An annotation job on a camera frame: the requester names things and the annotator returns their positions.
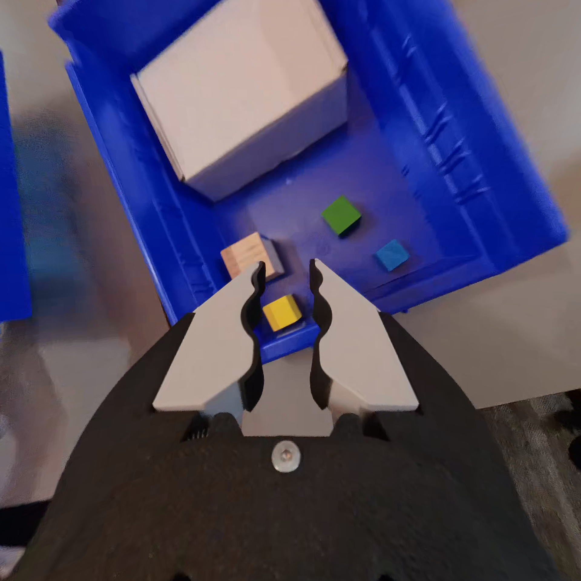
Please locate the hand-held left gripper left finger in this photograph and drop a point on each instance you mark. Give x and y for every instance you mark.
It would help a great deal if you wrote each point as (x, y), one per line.
(209, 358)

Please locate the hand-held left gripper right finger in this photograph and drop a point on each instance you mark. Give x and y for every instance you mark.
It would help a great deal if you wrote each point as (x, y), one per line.
(363, 358)

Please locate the yellow cube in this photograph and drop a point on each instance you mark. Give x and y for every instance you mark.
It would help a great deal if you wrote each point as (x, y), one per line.
(281, 312)

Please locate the blue plastic bin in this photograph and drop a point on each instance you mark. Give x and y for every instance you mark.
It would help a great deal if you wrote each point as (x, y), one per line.
(408, 136)
(11, 204)

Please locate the brown cardboard box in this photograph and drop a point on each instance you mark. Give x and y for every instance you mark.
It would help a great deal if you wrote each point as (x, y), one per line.
(240, 90)

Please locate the blue cube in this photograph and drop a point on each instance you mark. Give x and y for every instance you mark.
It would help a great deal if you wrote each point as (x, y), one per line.
(391, 255)

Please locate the plain wooden cube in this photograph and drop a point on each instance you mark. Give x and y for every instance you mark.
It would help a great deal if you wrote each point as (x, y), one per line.
(243, 255)

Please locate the green cube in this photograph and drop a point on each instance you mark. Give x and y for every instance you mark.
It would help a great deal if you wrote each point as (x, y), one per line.
(339, 213)

